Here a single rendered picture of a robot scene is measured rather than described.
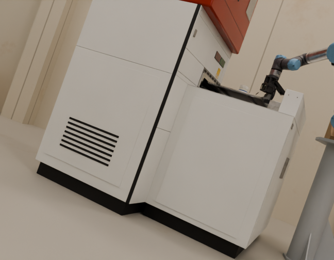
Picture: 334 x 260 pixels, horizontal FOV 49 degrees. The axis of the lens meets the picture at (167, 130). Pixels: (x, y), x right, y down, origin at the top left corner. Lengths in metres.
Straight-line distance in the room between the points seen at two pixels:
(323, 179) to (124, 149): 1.29
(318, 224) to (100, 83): 1.61
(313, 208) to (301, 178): 1.81
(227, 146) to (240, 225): 0.42
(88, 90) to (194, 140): 0.69
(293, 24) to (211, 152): 2.75
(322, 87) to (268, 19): 0.98
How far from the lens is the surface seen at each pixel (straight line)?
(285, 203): 4.35
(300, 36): 4.51
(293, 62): 2.54
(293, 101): 2.09
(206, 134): 2.08
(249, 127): 2.03
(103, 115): 2.13
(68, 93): 2.29
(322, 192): 2.54
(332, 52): 2.29
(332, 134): 2.57
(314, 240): 2.59
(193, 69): 2.18
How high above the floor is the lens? 0.54
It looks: level
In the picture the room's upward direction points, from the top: 20 degrees clockwise
